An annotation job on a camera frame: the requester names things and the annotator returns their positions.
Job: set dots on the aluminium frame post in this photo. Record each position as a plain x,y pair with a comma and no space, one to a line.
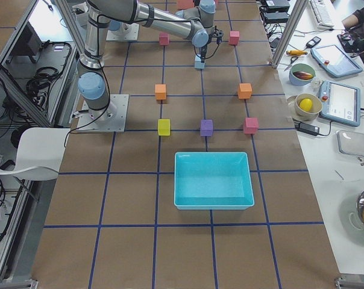
294,18

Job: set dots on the white chair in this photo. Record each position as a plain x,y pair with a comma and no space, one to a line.
39,154

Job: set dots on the crimson foam block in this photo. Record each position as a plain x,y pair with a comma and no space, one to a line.
234,38
164,39
250,125

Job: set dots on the purple foam block right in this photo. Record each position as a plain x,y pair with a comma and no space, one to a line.
206,128

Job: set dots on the blue bowl with fruit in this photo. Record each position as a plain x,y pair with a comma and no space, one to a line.
301,74

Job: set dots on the crimson foam block front left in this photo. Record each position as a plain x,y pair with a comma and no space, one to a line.
164,39

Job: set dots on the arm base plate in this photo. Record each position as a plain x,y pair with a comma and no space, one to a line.
111,120
132,36

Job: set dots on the yellow foam block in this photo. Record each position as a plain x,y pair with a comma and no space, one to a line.
164,127

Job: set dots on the pink plastic bin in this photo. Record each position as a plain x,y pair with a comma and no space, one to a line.
186,4

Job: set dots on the light blue foam block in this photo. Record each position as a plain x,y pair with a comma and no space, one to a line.
198,63

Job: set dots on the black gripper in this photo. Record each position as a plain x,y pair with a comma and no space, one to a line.
202,49

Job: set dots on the blue teach pendant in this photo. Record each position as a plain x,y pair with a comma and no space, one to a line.
335,61
340,103

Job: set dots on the orange foam block back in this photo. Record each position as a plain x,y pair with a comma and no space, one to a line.
244,91

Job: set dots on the orange foam block front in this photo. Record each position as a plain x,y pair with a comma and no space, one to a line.
160,92

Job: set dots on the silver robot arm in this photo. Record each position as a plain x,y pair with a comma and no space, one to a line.
119,28
193,24

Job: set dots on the orange foam block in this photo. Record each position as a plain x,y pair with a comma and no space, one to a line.
244,91
160,92

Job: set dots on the crimson foam block back left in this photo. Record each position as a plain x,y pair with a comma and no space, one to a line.
234,38

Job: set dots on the brass yellow tool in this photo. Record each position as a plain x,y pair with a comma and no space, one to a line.
296,52

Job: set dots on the black power adapter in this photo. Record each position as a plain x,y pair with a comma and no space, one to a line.
307,128

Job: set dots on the bowl with yellow lemon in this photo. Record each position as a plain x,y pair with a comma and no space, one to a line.
304,107

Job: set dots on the crimson foam block back right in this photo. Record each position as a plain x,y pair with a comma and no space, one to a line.
250,125

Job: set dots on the teal plastic bin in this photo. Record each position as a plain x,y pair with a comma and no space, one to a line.
212,181

